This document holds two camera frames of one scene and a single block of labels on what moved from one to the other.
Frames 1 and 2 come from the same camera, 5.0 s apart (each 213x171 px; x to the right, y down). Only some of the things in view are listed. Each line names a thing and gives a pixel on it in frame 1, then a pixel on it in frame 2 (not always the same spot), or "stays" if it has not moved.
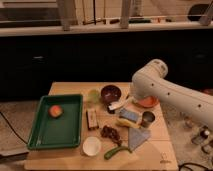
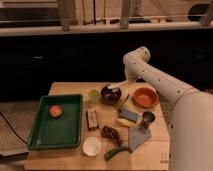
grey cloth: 136,136 stays
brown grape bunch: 108,132 stays
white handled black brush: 114,105 -> 117,84
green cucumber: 113,151 stays
